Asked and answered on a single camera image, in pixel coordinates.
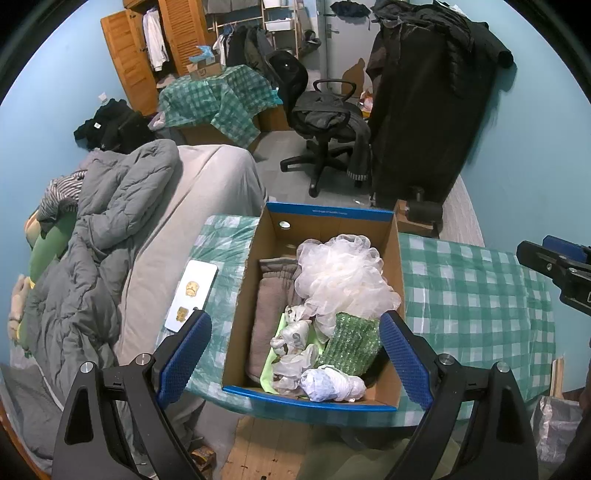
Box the beige pillow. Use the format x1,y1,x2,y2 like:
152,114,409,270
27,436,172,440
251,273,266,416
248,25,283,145
7,274,36,343

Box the bed with grey sheet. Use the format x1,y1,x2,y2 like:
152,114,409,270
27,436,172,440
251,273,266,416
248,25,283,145
113,144,269,366

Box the wooden slats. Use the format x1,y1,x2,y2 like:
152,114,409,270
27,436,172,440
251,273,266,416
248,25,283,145
551,355,567,399

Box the blue and brown cardboard box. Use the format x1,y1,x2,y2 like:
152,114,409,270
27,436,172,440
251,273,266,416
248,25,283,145
222,202,407,413

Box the white tablet with stickers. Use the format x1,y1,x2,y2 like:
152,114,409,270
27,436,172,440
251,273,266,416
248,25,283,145
165,260,219,334

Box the white hanging shirt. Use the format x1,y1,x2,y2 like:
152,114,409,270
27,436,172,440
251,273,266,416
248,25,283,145
142,9,170,73

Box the black coats on rack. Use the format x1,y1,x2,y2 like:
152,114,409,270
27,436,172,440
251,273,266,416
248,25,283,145
367,0,516,209

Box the clear plastic bag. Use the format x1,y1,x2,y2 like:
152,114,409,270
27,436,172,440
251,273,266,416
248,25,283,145
270,305,322,393

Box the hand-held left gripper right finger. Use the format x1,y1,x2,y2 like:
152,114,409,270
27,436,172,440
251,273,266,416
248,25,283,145
379,310,540,480

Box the blue plastic bag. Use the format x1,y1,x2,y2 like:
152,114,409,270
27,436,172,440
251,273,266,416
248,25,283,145
191,45,221,66

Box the striped garment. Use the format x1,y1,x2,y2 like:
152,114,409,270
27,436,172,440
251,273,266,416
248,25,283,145
37,169,89,223

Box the white blue-striped plastic bag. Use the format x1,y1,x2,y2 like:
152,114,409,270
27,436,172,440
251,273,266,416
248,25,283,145
300,364,367,402

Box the brown cloth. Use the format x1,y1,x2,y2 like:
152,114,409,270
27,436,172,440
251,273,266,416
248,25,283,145
245,258,301,389

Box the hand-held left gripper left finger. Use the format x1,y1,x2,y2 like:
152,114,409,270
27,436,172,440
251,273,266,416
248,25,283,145
51,310,213,480

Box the brown cutout shape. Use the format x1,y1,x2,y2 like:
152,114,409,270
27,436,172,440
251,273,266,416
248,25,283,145
344,58,368,100

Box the wooden wardrobe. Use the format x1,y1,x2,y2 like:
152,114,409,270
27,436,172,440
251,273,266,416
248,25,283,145
100,0,218,116

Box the grey garment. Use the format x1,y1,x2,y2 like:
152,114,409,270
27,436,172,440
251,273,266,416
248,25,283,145
293,95,373,182

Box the grey duvet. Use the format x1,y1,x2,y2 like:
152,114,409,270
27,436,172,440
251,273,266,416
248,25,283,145
9,138,181,462

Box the green glitter scouring cloth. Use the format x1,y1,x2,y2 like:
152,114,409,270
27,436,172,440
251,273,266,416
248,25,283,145
320,311,384,377

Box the green pillow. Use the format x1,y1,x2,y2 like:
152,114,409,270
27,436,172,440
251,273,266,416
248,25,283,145
28,210,77,282

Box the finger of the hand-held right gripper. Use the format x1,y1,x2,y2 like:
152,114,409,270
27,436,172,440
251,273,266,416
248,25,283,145
516,240,575,283
542,235,591,263

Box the black office chair with armrests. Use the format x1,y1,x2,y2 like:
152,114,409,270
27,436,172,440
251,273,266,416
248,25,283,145
281,79,373,199

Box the person's olive trousers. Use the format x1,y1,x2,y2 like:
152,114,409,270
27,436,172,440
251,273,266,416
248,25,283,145
295,436,467,480

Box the green checkered tablecloth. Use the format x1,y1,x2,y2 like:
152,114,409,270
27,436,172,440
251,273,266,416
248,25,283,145
159,215,555,428

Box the small printed packet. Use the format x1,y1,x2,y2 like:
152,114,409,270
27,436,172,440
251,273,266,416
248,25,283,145
191,445,218,472

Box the black round object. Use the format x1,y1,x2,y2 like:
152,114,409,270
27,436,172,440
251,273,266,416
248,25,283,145
406,186,444,227

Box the white mesh bath pouf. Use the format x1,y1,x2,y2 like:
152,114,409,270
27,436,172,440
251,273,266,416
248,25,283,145
295,234,402,338

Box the black clothes pile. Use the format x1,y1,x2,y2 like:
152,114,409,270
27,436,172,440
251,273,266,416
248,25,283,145
74,98,158,153

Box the white shelf rack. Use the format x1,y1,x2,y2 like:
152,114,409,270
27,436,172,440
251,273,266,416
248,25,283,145
261,0,301,56

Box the dark hanging clothes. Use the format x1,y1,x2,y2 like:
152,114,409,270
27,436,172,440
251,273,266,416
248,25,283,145
215,23,278,77

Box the clear plastic sack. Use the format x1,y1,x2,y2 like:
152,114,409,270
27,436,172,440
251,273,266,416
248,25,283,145
531,394,585,465

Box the small brown cardboard box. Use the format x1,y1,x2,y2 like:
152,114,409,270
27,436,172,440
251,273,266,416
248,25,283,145
186,60,223,80

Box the draped green checkered cloth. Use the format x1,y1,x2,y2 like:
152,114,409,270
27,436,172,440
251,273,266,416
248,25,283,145
158,65,280,150

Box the grey door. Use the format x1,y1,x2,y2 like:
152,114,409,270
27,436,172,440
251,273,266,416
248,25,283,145
321,0,387,100

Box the white plastic bags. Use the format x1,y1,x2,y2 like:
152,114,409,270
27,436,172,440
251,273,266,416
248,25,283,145
260,314,333,393

